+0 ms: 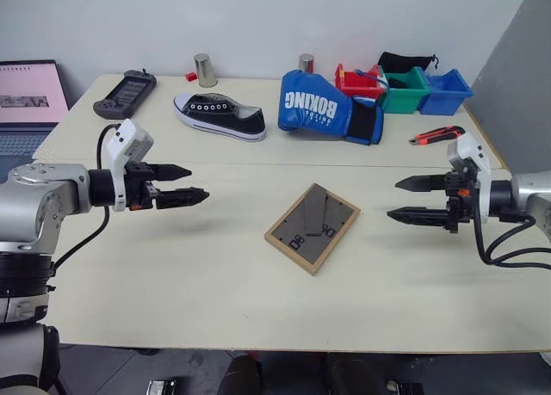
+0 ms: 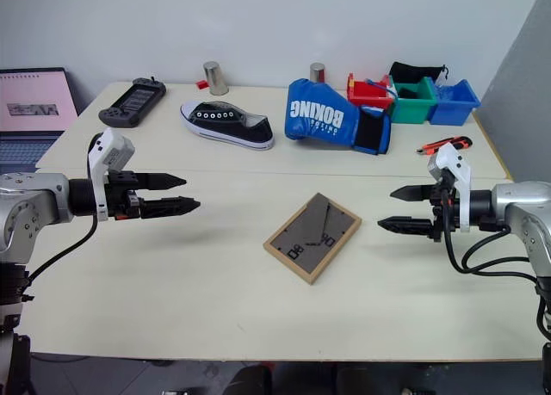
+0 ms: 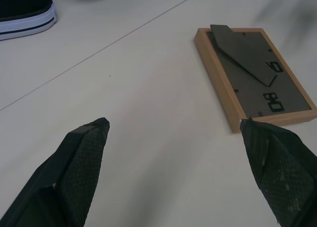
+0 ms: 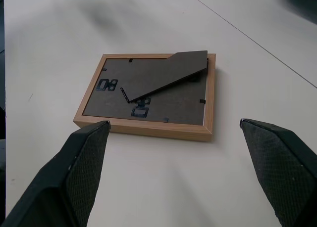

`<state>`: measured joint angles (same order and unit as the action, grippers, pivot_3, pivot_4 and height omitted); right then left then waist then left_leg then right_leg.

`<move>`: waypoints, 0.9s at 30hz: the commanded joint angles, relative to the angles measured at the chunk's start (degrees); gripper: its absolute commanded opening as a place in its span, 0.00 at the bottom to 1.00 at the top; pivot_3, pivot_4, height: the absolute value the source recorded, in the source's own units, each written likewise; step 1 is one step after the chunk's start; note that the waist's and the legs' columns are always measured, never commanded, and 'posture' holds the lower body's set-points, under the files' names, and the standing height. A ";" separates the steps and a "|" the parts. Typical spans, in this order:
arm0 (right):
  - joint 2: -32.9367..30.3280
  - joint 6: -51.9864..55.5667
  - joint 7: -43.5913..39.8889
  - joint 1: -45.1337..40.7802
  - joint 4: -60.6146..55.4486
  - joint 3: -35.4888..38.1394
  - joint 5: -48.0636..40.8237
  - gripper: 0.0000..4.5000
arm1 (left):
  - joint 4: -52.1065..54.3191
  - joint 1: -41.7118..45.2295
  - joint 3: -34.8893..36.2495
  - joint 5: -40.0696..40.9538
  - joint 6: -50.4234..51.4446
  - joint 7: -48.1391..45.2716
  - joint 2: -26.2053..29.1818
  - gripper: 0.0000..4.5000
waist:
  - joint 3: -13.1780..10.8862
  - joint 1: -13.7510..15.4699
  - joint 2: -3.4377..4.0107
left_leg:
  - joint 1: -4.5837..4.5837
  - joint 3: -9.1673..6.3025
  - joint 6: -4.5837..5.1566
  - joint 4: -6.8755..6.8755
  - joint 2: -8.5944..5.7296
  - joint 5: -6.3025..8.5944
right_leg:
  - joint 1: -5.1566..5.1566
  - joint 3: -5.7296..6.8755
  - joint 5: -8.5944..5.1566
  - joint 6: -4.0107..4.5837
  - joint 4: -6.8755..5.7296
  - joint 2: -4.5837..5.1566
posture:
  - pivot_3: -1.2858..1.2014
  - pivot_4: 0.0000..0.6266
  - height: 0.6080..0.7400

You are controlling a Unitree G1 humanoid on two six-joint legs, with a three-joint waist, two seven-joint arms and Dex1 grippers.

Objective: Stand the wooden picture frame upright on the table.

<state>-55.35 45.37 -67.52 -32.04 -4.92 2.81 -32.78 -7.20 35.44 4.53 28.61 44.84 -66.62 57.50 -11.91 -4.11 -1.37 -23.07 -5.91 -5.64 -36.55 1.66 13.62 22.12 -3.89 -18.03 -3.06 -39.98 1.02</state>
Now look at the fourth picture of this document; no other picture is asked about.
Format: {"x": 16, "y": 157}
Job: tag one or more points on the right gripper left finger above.
{"x": 62, "y": 182}

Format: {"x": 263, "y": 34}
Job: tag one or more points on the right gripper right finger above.
{"x": 284, "y": 167}

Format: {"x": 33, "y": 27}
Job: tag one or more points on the wooden framed black board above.
{"x": 153, "y": 81}

